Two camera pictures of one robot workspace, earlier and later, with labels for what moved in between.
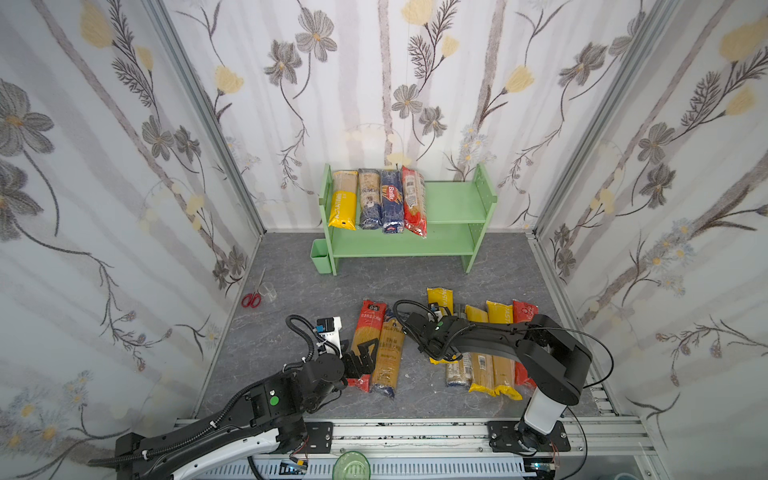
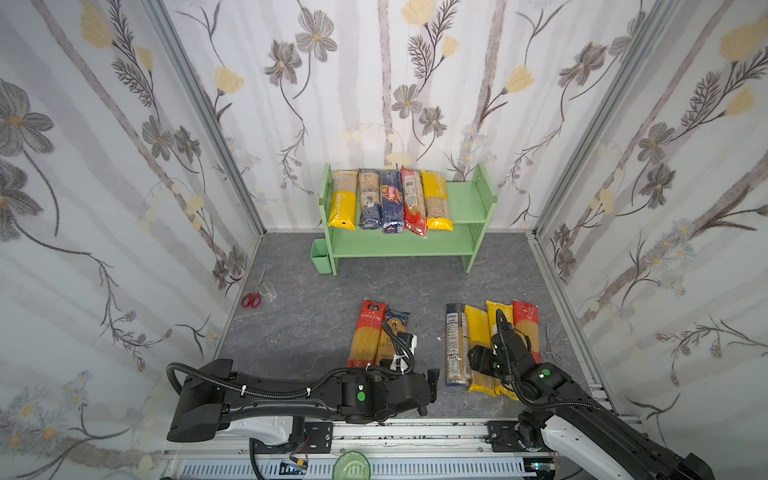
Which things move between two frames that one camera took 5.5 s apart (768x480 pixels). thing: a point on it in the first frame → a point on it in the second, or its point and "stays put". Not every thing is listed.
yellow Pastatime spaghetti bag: x=445 y=296 → x=436 y=203
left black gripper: x=351 y=365 → x=429 y=390
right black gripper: x=430 y=336 → x=501 y=335
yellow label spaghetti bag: x=345 y=199 stays put
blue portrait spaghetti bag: x=370 y=198 stays put
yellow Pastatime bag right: x=503 y=366 stays put
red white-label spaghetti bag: x=414 y=201 stays put
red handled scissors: x=253 y=300 stays put
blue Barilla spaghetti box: x=392 y=193 stays put
